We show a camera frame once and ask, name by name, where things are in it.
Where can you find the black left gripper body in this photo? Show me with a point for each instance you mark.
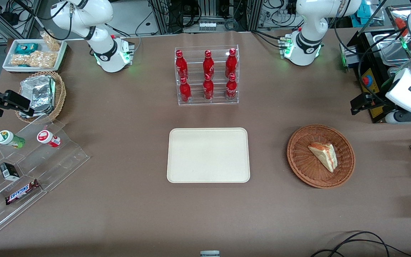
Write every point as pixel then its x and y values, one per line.
pixel 377 100

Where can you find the triangle sandwich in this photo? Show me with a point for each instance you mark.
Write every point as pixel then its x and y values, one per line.
pixel 325 155

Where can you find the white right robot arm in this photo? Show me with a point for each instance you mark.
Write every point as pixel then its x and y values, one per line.
pixel 102 39

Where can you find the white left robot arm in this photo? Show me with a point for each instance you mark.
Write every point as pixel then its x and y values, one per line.
pixel 307 32

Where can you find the white rectangular snack tray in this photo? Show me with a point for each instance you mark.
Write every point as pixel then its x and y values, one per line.
pixel 9 64

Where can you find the small tan wicker basket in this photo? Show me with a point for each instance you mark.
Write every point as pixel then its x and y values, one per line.
pixel 61 94

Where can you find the large brown wicker basket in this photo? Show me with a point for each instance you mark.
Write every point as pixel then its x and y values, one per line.
pixel 305 160

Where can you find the cream plastic tray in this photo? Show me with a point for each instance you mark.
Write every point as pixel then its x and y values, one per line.
pixel 208 155

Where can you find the red emergency stop button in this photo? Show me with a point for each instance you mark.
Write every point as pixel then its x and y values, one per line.
pixel 366 80

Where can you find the silver foil wrapped packs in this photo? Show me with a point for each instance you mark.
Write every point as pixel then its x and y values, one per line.
pixel 39 94

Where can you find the green lidded cup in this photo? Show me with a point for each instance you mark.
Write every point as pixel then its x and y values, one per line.
pixel 9 138

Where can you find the red lidded cup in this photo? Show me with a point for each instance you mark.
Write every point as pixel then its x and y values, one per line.
pixel 47 138

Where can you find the wide clear peanut bag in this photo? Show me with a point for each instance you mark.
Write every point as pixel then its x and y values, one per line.
pixel 34 60

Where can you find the black food warmer cabinet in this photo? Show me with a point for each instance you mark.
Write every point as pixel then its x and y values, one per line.
pixel 373 46

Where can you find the teal snack packet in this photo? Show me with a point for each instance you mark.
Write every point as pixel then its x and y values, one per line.
pixel 26 48

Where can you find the clear acrylic stepped stand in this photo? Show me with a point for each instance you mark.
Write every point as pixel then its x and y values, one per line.
pixel 59 157

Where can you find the steel warmer pan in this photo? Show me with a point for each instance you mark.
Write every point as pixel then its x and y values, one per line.
pixel 391 46

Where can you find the small black carton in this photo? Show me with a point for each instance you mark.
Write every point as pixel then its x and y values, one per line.
pixel 9 171

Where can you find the small clear peanut bag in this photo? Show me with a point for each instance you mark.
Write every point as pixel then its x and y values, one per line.
pixel 52 42

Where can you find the brown snickers bar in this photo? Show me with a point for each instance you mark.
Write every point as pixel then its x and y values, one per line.
pixel 23 192

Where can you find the teal cardboard box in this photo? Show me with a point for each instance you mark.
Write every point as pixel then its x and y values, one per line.
pixel 368 14

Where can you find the red cola bottle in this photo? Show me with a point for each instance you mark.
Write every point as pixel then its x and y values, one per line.
pixel 231 89
pixel 208 89
pixel 208 62
pixel 181 64
pixel 231 62
pixel 185 91

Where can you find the clear acrylic bottle rack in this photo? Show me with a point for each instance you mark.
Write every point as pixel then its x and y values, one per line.
pixel 194 76

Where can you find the grey metal clamp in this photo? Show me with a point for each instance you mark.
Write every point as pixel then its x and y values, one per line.
pixel 209 253

